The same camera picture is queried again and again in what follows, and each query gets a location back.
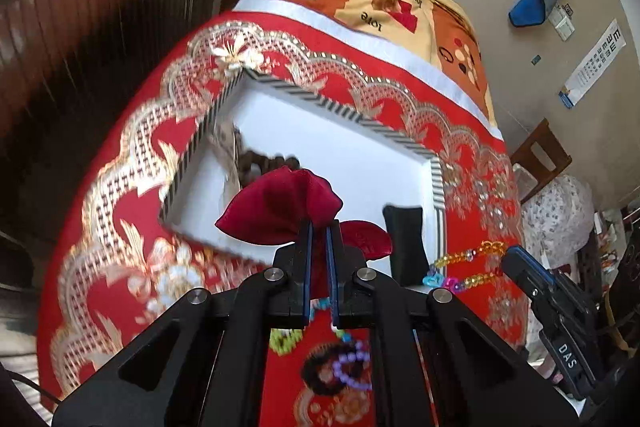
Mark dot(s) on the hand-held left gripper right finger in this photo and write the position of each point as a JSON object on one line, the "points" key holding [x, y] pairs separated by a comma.
{"points": [[332, 272]]}

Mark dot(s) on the white cloth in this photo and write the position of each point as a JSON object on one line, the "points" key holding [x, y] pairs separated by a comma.
{"points": [[280, 9]]}

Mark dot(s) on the white wall switch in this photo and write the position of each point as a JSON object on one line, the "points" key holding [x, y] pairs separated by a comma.
{"points": [[562, 23]]}

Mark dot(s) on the black velvet pad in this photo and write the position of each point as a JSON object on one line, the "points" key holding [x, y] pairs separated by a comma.
{"points": [[405, 242]]}

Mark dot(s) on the brown scrunchie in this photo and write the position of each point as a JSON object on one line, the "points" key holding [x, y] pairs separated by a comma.
{"points": [[250, 168]]}

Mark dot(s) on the brown wooden panel door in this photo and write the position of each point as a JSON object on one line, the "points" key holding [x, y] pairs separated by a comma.
{"points": [[100, 32]]}

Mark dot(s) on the orange printed blanket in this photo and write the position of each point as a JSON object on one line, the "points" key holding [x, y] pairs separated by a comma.
{"points": [[450, 22]]}

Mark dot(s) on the striped edge white box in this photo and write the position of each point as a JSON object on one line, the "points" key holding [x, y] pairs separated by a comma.
{"points": [[325, 147]]}

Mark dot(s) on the wooden chair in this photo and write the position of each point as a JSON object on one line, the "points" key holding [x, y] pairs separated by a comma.
{"points": [[545, 157]]}

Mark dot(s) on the red gold patterned tablecloth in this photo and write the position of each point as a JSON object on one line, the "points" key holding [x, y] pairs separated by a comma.
{"points": [[125, 207]]}

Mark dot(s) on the white floral fabric bundle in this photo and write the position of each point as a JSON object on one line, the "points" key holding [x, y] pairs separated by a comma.
{"points": [[560, 217]]}

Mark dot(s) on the eye chart wall poster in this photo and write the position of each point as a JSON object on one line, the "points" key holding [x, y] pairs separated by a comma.
{"points": [[592, 64]]}

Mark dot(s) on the red satin hair bow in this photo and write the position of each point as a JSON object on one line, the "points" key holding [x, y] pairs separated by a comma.
{"points": [[280, 202]]}

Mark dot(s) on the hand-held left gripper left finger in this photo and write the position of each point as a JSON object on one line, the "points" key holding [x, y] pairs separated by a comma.
{"points": [[308, 267]]}

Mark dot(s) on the leopard print sheer hair bow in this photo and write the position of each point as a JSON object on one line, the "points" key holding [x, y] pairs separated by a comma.
{"points": [[227, 157]]}

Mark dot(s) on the black scrunchie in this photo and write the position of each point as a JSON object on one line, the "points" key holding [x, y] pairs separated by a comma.
{"points": [[315, 374]]}

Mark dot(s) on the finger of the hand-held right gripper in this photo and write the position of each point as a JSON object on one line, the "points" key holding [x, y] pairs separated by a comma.
{"points": [[525, 264]]}

